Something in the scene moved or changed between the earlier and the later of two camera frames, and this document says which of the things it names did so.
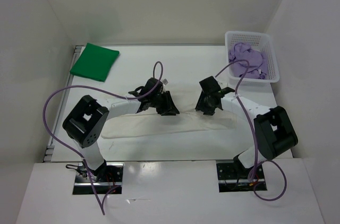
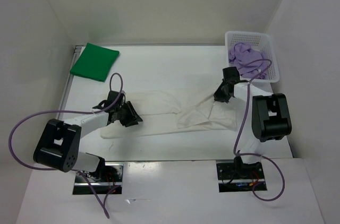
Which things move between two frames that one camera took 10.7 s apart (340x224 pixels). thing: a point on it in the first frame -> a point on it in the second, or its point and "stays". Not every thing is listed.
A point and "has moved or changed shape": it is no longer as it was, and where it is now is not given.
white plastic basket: (258, 41) stays
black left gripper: (169, 108) -> (133, 116)
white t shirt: (173, 114) has moved or changed shape
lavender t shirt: (257, 62) stays
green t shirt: (94, 62) stays
